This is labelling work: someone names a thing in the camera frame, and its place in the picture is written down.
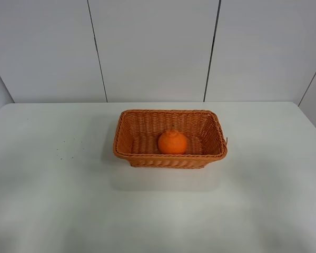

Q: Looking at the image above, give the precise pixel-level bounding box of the orange with stem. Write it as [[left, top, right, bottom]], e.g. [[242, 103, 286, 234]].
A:
[[157, 125, 187, 155]]

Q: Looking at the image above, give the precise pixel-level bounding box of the orange wicker basket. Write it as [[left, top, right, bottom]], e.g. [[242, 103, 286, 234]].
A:
[[113, 110, 228, 169]]

